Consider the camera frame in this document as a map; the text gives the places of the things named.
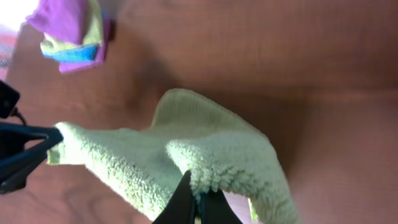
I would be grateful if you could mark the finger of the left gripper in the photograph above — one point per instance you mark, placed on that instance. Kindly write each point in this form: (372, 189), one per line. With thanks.
(14, 137)
(18, 163)

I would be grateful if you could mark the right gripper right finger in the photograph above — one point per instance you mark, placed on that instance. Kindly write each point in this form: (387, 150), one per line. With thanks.
(214, 209)

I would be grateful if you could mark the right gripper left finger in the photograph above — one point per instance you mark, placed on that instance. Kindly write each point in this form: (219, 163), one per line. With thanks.
(181, 208)

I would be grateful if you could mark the light green cloth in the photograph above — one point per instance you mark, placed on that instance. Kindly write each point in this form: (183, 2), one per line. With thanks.
(189, 132)

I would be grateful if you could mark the folded blue stacked cloth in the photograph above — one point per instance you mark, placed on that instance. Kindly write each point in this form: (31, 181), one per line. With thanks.
(80, 54)

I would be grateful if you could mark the folded purple top cloth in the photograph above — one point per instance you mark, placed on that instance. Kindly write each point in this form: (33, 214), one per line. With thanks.
(61, 19)

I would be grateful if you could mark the folded green stacked cloth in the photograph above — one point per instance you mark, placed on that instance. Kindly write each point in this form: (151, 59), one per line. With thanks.
(93, 32)

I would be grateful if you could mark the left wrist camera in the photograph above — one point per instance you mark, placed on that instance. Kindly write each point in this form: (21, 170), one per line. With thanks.
(9, 98)

